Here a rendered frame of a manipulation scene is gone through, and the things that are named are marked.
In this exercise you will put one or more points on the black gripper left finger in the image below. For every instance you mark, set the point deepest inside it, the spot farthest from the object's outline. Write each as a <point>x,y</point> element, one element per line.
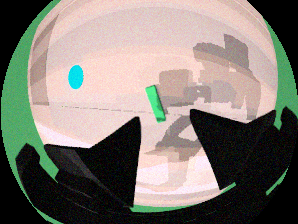
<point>112,163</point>

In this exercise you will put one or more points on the cyan circle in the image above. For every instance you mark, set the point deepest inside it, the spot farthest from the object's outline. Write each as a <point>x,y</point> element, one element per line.
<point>75,76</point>

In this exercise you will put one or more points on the green post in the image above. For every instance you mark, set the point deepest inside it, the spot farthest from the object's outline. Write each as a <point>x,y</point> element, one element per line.
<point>155,103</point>

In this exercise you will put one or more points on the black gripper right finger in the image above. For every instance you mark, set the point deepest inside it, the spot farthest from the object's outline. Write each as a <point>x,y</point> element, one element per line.
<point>228,143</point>

